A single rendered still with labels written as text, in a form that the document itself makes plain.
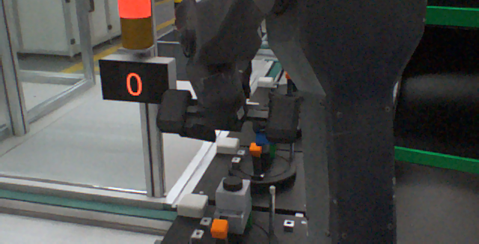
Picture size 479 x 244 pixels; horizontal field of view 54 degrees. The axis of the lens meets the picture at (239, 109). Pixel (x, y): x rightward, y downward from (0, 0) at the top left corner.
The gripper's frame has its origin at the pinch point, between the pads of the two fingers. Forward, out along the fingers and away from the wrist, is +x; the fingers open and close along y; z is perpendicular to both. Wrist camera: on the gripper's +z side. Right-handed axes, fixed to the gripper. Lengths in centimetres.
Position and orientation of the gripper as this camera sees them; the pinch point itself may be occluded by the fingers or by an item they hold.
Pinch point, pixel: (233, 131)
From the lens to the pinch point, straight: 67.4
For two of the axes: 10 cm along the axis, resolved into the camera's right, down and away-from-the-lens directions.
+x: 1.4, 4.7, 8.7
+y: -9.8, -0.7, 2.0
